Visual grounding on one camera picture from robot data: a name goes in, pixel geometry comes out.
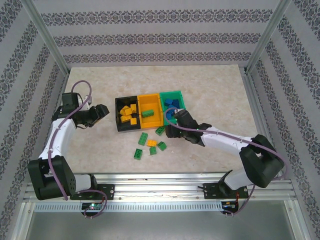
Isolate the green plastic bin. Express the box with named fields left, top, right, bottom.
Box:
left=159, top=90, right=187, bottom=126

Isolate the aluminium frame post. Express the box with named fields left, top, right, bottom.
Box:
left=244, top=0, right=293, bottom=75
left=22, top=0, right=71, bottom=76

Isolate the grey metal shelf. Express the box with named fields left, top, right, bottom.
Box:
left=18, top=211, right=305, bottom=240

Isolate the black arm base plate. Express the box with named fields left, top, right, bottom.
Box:
left=203, top=182, right=250, bottom=200
left=69, top=184, right=115, bottom=201

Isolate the black plastic bin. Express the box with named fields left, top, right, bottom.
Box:
left=114, top=94, right=142, bottom=133

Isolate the aluminium mounting rail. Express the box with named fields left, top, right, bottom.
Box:
left=23, top=172, right=298, bottom=203

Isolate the aluminium table side rail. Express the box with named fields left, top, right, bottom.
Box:
left=243, top=69, right=298, bottom=186
left=34, top=72, right=71, bottom=182

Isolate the slotted grey cable duct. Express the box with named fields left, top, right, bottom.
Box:
left=33, top=201, right=223, bottom=213

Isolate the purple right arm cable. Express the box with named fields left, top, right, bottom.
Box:
left=163, top=106, right=290, bottom=217

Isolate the yellow plastic bin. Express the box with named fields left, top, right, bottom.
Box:
left=137, top=93, right=165, bottom=129

